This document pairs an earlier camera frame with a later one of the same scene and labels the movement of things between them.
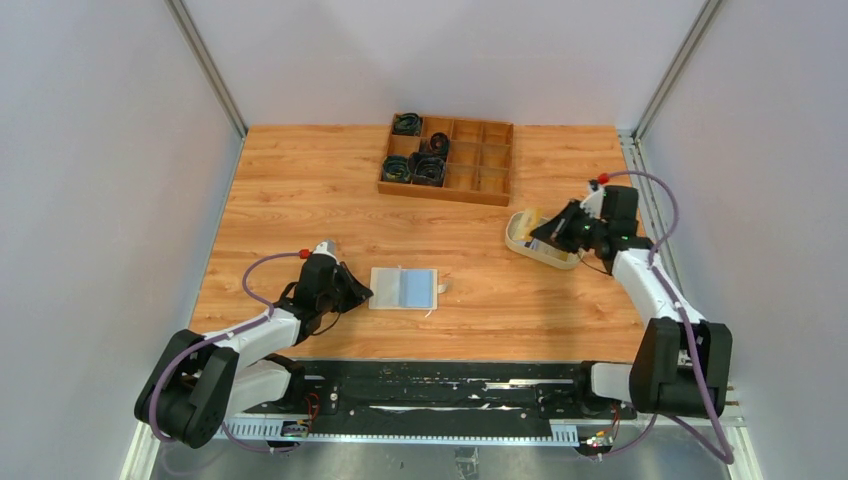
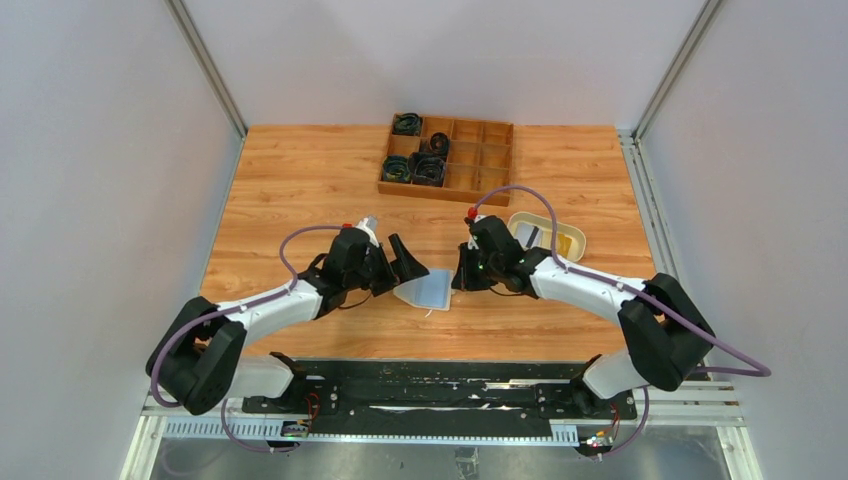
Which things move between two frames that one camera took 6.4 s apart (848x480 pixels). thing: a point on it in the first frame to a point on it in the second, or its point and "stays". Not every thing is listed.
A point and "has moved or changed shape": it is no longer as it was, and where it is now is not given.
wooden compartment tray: x=479 y=161 stays
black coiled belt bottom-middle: x=426 y=169 stays
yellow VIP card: x=530 y=220 has moved or changed shape
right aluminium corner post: x=677 y=68 stays
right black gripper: x=570 y=225 to x=473 y=268
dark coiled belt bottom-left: x=396 y=169 stays
